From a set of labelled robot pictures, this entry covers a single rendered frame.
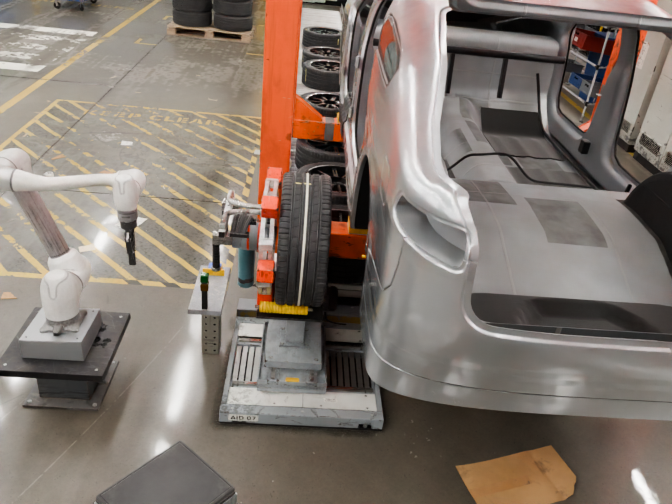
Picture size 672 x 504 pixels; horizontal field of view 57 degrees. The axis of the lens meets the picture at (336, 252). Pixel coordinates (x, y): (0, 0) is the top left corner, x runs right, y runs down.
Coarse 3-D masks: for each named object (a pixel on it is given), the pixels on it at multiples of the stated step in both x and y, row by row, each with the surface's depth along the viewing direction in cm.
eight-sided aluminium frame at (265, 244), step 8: (272, 184) 299; (264, 192) 287; (264, 224) 279; (272, 224) 280; (264, 232) 282; (272, 232) 279; (264, 240) 277; (272, 240) 278; (264, 248) 278; (272, 248) 278; (264, 256) 327; (272, 256) 327; (264, 288) 306
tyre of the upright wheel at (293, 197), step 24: (288, 192) 281; (312, 192) 283; (288, 216) 275; (312, 216) 276; (288, 240) 274; (312, 240) 274; (288, 264) 277; (312, 264) 276; (288, 288) 284; (312, 288) 283
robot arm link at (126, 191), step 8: (120, 176) 272; (128, 176) 273; (120, 184) 270; (128, 184) 271; (136, 184) 279; (120, 192) 271; (128, 192) 272; (136, 192) 276; (120, 200) 273; (128, 200) 274; (136, 200) 277; (120, 208) 275; (128, 208) 276; (136, 208) 280
